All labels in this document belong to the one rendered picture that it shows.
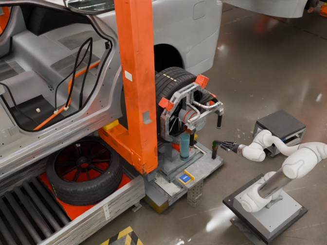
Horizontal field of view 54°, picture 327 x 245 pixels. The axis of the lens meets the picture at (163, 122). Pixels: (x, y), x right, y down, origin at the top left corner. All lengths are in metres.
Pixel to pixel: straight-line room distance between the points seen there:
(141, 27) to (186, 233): 1.85
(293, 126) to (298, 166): 1.68
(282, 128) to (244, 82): 1.43
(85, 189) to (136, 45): 1.32
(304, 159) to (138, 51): 1.18
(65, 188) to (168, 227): 0.98
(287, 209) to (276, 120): 1.21
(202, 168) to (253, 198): 0.61
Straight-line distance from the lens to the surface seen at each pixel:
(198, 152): 3.45
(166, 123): 2.61
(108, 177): 2.81
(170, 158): 3.26
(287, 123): 3.72
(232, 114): 4.23
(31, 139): 2.62
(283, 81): 5.03
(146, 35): 2.03
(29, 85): 3.34
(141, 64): 2.09
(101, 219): 2.90
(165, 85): 2.62
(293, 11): 5.06
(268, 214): 2.76
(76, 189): 2.79
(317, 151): 2.16
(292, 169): 2.04
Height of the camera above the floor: 2.62
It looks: 41 degrees down
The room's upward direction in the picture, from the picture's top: 1 degrees counter-clockwise
